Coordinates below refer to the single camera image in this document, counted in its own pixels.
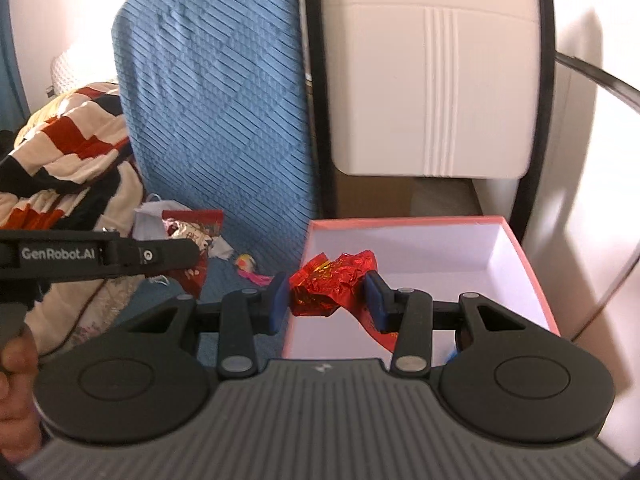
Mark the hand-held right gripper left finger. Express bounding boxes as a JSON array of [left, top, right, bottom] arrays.
[[127, 272, 292, 380]]

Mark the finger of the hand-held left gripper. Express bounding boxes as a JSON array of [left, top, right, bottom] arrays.
[[117, 237, 200, 279]]

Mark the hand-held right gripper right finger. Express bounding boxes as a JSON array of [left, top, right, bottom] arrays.
[[364, 271, 528, 378]]

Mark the red foil wrapper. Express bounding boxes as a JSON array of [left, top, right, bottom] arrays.
[[289, 249, 401, 353]]

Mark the red snack packet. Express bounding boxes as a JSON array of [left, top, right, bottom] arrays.
[[162, 209, 225, 297]]

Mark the pink cardboard box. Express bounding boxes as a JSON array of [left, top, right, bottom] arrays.
[[281, 215, 561, 361]]

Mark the person's left hand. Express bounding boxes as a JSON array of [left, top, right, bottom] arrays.
[[0, 327, 44, 463]]

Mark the crumpled white plastic bag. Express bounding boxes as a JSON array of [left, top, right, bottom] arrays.
[[132, 195, 193, 241]]

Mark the small candy wrapper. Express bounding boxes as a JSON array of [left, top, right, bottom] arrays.
[[235, 254, 275, 287]]

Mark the floral lace cloth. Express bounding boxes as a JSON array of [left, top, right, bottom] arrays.
[[37, 272, 146, 361]]

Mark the red black white striped blanket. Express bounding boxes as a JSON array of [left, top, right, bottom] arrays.
[[0, 82, 146, 233]]

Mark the blue textured sofa cover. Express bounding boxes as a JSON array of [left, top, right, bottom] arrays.
[[112, 0, 321, 361]]

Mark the white knitted cushion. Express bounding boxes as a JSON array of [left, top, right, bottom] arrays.
[[50, 49, 118, 96]]

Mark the blue curtain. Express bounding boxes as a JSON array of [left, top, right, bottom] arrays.
[[0, 0, 30, 131]]

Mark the white appliance with black sides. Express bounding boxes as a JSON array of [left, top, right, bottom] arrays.
[[302, 0, 556, 241]]

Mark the black curved bar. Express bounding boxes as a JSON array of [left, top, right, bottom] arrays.
[[555, 52, 640, 111]]

